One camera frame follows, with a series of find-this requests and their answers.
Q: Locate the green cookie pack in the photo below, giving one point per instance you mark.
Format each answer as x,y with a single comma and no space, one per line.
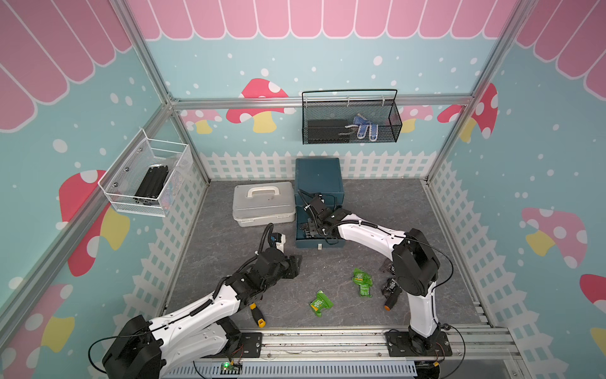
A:
320,303
364,282

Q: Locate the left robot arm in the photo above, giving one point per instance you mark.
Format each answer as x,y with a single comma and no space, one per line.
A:
151,349

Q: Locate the blue white item in basket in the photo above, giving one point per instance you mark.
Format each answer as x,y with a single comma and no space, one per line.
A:
363,128

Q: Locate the green cookie pack front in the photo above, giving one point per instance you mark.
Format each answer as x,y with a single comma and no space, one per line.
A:
320,303

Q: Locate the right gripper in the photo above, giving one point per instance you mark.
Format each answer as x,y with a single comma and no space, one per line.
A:
309,227

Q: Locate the yellow black screwdriver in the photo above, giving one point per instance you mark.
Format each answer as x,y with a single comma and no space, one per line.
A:
257,315

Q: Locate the teal drawer cabinet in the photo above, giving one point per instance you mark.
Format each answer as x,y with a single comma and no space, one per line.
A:
318,191

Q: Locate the small green circuit board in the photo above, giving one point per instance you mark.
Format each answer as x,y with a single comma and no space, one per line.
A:
231,368

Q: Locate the white wire wall basket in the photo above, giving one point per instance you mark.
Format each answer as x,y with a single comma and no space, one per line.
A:
119,184

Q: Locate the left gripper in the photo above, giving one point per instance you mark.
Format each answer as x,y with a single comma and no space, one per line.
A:
291,266

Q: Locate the black wire wall basket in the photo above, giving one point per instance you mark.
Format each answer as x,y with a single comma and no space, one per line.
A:
376,104

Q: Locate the orange black screwdriver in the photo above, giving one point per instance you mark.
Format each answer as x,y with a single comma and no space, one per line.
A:
391,298

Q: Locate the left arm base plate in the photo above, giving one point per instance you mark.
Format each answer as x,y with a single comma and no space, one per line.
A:
243,345

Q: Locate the black cookie pack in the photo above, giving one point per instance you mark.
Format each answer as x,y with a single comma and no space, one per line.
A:
388,267
389,288

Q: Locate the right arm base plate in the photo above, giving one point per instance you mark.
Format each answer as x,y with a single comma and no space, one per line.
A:
401,344

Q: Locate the grey plastic toolbox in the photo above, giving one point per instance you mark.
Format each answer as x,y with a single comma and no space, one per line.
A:
261,204

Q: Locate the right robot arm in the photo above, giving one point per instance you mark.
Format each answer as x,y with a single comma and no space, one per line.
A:
413,259

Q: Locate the black box in white basket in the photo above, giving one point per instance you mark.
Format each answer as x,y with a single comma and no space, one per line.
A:
152,185

